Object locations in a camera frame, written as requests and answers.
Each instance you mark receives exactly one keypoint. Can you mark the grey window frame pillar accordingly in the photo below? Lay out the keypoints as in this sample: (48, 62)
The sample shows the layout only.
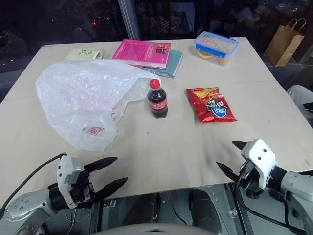
(128, 19)

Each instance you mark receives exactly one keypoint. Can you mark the grey trouser leg of person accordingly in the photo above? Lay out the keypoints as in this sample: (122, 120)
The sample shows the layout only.
(302, 98)

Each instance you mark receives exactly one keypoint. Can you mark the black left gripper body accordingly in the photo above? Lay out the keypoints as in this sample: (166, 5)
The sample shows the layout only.
(84, 192)

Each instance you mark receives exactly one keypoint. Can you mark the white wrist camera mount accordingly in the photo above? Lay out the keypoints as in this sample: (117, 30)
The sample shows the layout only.
(261, 156)
(64, 176)

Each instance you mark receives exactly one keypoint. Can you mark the light green folded cloth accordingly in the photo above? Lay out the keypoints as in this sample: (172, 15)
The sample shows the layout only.
(82, 54)

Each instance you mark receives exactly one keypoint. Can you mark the clear container with blue lid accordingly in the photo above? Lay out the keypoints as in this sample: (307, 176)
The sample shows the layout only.
(216, 47)

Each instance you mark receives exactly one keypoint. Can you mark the teal book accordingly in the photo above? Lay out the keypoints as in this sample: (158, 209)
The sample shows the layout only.
(171, 64)

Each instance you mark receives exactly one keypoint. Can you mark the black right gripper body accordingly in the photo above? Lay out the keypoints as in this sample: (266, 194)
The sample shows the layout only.
(247, 175)

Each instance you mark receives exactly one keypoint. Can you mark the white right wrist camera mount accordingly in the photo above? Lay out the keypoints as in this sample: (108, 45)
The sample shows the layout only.
(261, 156)

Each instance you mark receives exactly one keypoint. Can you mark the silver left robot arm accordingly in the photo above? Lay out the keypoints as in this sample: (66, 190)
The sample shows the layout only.
(27, 205)

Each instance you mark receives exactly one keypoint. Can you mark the brown paper bag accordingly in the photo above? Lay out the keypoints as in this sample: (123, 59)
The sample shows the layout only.
(284, 45)

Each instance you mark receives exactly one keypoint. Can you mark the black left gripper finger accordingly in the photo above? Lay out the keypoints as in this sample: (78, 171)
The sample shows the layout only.
(111, 188)
(101, 163)

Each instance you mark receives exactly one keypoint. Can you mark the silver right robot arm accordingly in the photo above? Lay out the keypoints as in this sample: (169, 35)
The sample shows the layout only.
(297, 193)

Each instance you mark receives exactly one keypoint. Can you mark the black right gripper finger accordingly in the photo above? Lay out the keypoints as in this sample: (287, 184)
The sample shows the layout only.
(239, 145)
(227, 171)

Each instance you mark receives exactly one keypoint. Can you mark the red potato chips bag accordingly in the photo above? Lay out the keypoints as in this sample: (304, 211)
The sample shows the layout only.
(211, 106)

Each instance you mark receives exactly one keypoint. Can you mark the cola bottle with red cap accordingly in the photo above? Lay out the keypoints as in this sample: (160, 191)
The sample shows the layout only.
(157, 100)

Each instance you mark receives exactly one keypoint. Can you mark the pink book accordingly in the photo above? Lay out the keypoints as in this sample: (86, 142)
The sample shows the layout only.
(141, 52)

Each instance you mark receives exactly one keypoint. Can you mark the dark rounded shape under table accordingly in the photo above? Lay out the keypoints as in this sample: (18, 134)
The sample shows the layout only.
(205, 210)
(146, 208)

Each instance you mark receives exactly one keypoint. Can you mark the yellow tape roll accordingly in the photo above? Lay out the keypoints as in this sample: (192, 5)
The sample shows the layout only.
(204, 54)

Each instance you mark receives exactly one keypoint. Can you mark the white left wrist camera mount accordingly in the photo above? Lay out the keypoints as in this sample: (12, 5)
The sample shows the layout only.
(64, 176)

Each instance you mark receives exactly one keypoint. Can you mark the translucent white plastic bag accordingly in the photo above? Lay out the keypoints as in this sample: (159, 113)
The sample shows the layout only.
(80, 98)

